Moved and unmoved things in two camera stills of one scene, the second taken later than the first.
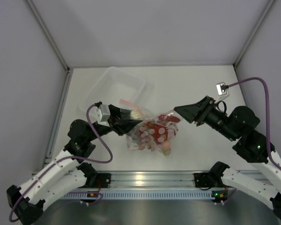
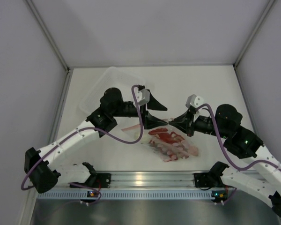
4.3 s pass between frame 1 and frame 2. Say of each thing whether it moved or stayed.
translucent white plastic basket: stayed
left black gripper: moved
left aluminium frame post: stayed
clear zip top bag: moved
